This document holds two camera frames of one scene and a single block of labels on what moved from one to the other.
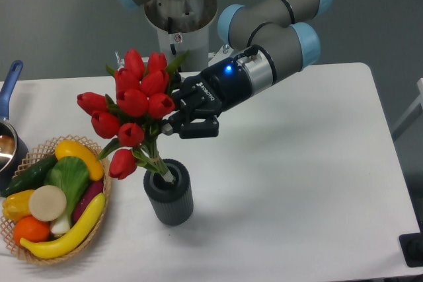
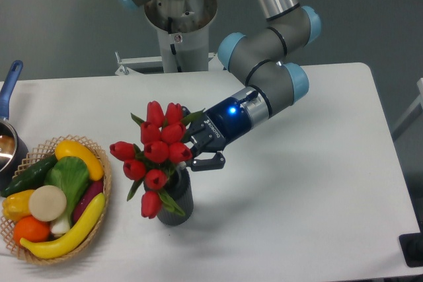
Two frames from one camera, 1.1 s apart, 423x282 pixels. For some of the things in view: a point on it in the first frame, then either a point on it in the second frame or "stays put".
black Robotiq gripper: [217, 86] → [224, 122]
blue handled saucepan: [13, 150] stays put
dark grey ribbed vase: [172, 203] stays put
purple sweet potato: [93, 188] stays put
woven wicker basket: [41, 152] stays put
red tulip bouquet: [137, 101] → [158, 144]
